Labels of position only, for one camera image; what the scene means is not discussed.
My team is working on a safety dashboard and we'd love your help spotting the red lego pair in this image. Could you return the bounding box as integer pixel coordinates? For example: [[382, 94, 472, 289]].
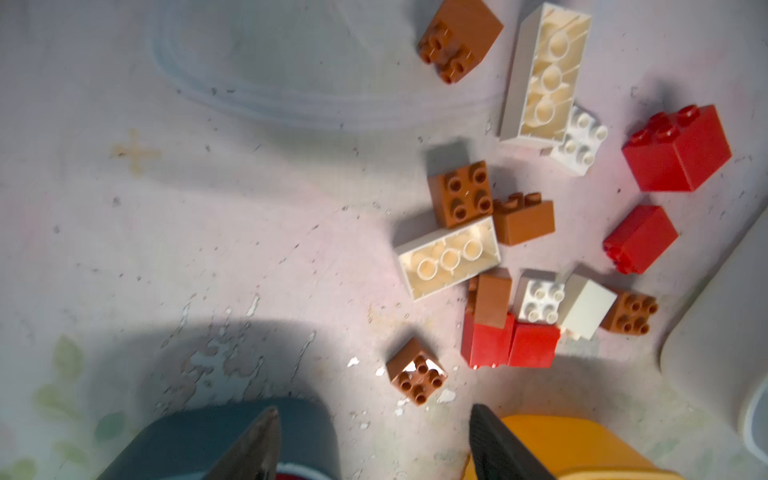
[[507, 323, 561, 368], [461, 306, 516, 370]]

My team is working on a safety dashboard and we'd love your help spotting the brown lego on red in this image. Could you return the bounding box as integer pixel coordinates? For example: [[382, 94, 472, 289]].
[[465, 267, 513, 329]]

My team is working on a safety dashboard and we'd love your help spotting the small white lego upper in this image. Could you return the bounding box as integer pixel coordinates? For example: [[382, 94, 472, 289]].
[[545, 104, 609, 177]]

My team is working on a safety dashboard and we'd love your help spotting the white lego cube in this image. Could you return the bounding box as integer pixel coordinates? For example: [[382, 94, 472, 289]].
[[557, 274, 617, 340]]

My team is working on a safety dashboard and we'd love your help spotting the brown lego side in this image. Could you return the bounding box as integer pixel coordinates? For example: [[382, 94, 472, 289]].
[[492, 192, 556, 246]]

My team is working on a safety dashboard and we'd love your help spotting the brown lego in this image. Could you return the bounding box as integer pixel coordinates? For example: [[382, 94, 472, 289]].
[[465, 267, 513, 329], [417, 0, 503, 85], [600, 288, 659, 336]]

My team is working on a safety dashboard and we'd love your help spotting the dark teal plastic tray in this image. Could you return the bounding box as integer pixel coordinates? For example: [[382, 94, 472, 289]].
[[99, 397, 342, 479]]

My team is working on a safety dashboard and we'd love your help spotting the long white lego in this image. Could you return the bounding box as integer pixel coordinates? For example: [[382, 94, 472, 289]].
[[394, 216, 501, 301]]

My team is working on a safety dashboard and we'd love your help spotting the yellow plastic tray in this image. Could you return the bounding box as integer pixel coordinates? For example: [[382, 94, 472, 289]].
[[461, 415, 685, 480]]

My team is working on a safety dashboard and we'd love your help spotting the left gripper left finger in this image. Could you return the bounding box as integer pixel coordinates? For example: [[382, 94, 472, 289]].
[[202, 406, 282, 480]]

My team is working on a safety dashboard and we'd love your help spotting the red lego cube lower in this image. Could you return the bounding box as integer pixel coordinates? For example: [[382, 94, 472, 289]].
[[603, 205, 678, 274]]

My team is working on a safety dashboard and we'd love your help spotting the white lego studs small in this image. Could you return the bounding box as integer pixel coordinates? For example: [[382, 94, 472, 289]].
[[512, 269, 565, 325]]

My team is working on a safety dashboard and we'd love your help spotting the red lego cube upper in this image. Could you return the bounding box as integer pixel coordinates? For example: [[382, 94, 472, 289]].
[[622, 105, 732, 192]]

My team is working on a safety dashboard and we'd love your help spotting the brown lego front lone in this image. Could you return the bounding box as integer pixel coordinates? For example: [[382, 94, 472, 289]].
[[386, 337, 447, 406]]

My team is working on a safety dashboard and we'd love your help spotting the white plastic tray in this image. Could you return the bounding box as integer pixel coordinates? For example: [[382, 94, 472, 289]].
[[660, 213, 767, 462]]

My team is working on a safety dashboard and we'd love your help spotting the red lego cube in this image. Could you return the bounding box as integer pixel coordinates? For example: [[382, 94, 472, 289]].
[[622, 105, 732, 192], [603, 205, 678, 274]]

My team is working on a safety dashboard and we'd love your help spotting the red lego pair left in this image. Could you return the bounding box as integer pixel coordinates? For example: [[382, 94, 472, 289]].
[[461, 306, 516, 370]]

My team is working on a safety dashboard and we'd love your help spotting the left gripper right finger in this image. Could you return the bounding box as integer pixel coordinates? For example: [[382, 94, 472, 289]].
[[469, 404, 555, 480]]

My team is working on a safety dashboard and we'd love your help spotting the brown lego studs up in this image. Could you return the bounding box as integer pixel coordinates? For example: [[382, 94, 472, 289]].
[[428, 161, 493, 229]]

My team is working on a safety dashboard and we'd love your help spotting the brown lego top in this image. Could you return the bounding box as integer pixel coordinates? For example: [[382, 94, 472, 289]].
[[417, 0, 503, 85]]

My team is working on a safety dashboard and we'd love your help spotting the red lego pair right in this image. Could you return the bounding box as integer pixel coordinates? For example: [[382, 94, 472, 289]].
[[507, 323, 561, 368]]

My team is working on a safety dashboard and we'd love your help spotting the long white lego brick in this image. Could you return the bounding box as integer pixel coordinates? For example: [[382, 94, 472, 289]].
[[500, 3, 592, 150]]

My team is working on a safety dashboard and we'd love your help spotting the brown lego right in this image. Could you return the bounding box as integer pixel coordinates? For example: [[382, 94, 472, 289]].
[[600, 288, 659, 336]]

